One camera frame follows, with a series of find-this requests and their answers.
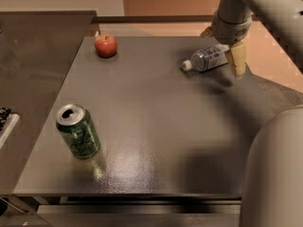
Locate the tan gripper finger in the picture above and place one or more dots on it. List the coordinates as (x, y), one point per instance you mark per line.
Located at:
(236, 56)
(207, 33)

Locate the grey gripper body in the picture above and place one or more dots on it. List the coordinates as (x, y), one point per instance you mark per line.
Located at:
(229, 32)

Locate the clear blue plastic water bottle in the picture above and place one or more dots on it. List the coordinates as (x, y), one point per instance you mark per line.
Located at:
(206, 58)

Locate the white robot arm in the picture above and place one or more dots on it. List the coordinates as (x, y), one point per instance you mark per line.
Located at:
(272, 187)

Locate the red apple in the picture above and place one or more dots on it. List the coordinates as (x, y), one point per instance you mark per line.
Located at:
(106, 45)

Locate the green soda can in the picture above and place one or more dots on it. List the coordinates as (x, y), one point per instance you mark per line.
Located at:
(77, 129)

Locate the white keyboard with black keys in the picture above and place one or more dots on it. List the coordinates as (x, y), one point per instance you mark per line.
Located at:
(8, 122)

